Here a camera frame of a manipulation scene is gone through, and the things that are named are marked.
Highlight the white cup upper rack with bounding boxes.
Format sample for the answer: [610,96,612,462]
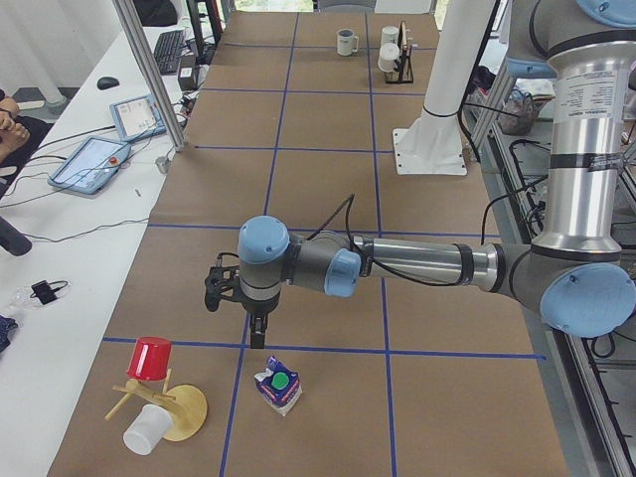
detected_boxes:
[381,25,399,46]

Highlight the white cup lower rack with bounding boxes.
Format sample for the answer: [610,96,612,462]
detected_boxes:
[378,43,400,73]

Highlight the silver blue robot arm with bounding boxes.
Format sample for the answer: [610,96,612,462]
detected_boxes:
[237,1,635,349]

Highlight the black power box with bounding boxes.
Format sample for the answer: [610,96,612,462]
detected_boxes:
[177,54,200,91]

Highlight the small black adapter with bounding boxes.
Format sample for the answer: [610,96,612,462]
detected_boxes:
[31,280,69,305]

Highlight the black keyboard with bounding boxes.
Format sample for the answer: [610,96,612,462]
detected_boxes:
[153,30,185,76]

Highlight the white cup rack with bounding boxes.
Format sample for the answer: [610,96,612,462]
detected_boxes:
[381,25,399,46]
[378,43,400,73]

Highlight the wooden mug tree stand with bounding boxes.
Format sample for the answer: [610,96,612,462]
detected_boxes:
[104,368,208,442]

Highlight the red plastic cup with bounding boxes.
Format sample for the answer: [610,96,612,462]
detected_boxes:
[126,336,172,381]

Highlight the blue teach pendant near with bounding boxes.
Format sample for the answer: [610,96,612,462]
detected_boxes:
[48,136,131,196]

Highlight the blue white milk carton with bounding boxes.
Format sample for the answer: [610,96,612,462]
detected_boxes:
[254,355,302,416]

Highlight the person's hand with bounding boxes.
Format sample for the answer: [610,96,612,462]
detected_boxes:
[1,96,30,149]

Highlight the black computer mouse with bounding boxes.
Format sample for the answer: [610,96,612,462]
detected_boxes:
[96,77,120,90]

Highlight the blue teach pendant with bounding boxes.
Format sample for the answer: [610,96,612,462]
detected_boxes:
[109,94,166,142]
[48,136,131,196]

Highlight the white mug dark inside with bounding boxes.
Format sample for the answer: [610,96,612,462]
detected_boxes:
[337,29,359,57]

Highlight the blue teach pendant far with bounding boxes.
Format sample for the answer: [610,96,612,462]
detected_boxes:
[109,94,166,142]

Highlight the black wooden cup rack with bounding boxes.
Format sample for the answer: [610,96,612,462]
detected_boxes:
[382,21,414,84]

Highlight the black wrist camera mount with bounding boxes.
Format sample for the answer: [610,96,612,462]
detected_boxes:
[204,251,241,312]

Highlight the white cup on tree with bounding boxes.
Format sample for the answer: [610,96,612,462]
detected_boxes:
[123,403,173,456]

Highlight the aluminium frame post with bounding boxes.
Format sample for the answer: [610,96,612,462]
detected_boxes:
[112,0,186,152]

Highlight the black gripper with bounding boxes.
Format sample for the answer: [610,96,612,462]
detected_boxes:
[248,310,269,350]

